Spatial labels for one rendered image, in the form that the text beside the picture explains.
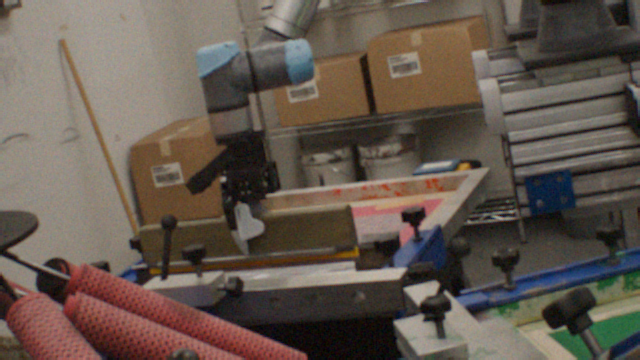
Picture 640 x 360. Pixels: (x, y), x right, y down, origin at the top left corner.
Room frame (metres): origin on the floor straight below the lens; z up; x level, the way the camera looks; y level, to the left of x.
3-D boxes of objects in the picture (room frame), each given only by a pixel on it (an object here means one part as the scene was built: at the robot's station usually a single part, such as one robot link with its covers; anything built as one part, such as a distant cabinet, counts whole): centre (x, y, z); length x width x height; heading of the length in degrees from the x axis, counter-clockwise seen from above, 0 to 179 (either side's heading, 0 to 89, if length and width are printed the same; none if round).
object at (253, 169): (1.86, 0.12, 1.19); 0.09 x 0.08 x 0.12; 67
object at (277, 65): (1.90, 0.03, 1.35); 0.11 x 0.11 x 0.08; 7
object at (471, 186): (2.11, 0.05, 0.97); 0.79 x 0.58 x 0.04; 157
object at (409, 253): (1.79, -0.12, 0.97); 0.30 x 0.05 x 0.07; 157
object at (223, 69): (1.87, 0.13, 1.35); 0.09 x 0.08 x 0.11; 97
